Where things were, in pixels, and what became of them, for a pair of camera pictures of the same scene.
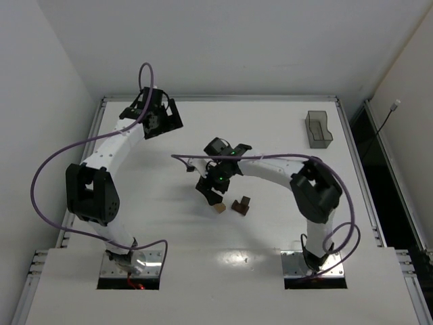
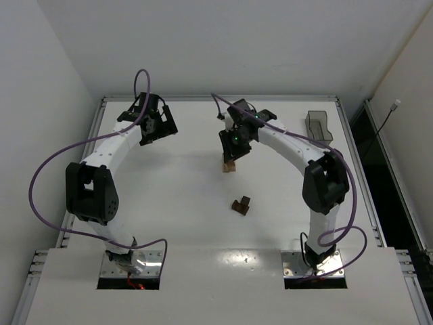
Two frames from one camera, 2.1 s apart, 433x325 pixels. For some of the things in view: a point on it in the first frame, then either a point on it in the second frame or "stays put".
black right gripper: (210, 186) → (233, 151)
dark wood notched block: (243, 207) stays put
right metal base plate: (294, 265) stays put
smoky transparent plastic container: (319, 136) stays put
